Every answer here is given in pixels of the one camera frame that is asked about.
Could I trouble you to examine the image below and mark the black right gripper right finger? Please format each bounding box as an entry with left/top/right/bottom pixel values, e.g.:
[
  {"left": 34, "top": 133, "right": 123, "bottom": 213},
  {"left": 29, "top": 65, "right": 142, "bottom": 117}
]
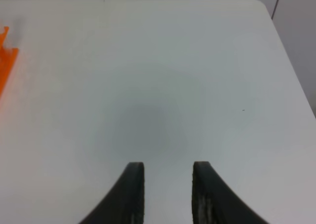
[{"left": 192, "top": 161, "right": 266, "bottom": 224}]

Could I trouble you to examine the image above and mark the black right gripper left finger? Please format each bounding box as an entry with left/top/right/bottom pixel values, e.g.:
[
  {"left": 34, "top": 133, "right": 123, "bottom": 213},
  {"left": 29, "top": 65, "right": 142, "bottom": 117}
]
[{"left": 81, "top": 162, "right": 145, "bottom": 224}]

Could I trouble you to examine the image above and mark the orange test tube rack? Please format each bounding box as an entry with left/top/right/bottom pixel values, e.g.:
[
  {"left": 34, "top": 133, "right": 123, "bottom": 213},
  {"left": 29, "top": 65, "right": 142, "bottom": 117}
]
[{"left": 0, "top": 26, "right": 19, "bottom": 95}]

